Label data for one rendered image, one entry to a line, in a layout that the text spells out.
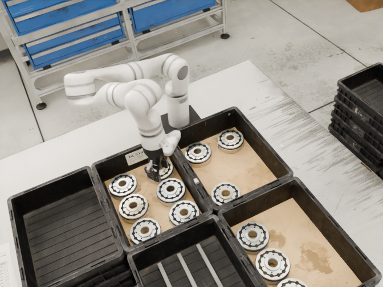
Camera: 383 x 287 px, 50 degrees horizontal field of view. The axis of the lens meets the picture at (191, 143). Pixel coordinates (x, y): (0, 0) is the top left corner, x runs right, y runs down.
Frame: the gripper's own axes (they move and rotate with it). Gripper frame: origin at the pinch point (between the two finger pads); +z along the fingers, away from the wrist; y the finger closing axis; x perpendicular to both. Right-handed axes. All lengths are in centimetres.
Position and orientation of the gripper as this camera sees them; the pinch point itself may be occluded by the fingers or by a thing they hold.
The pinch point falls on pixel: (161, 171)
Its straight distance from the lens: 131.3
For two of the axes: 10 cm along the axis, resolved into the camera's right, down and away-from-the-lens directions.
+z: 1.0, 6.8, 7.3
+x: 9.3, 1.9, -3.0
